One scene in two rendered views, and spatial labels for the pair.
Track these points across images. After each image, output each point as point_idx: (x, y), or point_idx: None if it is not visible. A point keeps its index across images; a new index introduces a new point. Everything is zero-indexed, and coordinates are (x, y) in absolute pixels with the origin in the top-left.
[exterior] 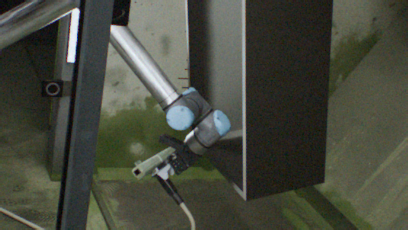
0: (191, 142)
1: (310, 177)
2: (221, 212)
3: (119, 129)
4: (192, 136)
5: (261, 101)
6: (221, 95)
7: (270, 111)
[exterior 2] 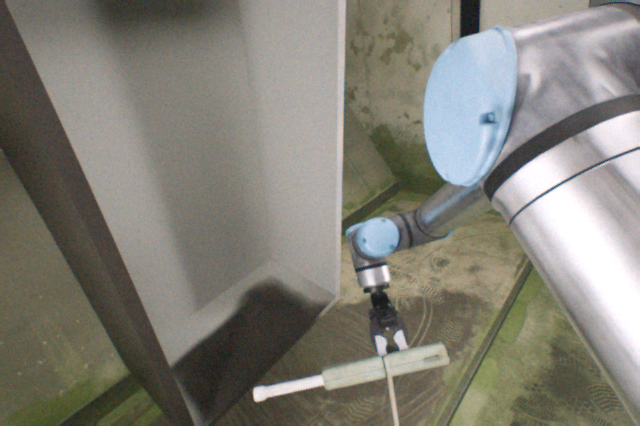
0: (389, 273)
1: (282, 257)
2: None
3: None
4: (385, 267)
5: (323, 192)
6: (135, 362)
7: (315, 202)
